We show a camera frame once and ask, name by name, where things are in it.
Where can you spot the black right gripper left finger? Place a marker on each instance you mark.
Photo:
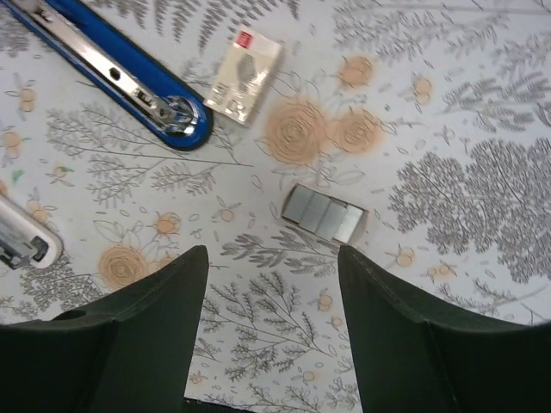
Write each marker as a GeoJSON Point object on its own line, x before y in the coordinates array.
{"type": "Point", "coordinates": [129, 351]}

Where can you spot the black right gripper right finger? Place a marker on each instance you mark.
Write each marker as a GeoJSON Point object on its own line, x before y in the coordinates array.
{"type": "Point", "coordinates": [414, 352]}

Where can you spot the metal stapler magazine rail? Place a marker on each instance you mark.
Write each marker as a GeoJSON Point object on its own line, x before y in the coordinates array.
{"type": "Point", "coordinates": [26, 241]}

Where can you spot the white staple box tray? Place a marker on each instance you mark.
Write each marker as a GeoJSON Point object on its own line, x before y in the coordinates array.
{"type": "Point", "coordinates": [324, 216]}

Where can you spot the blue black stapler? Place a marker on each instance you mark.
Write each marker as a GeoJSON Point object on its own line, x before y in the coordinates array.
{"type": "Point", "coordinates": [153, 95]}

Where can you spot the white staple box sleeve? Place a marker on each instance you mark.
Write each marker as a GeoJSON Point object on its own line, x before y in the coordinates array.
{"type": "Point", "coordinates": [244, 75]}

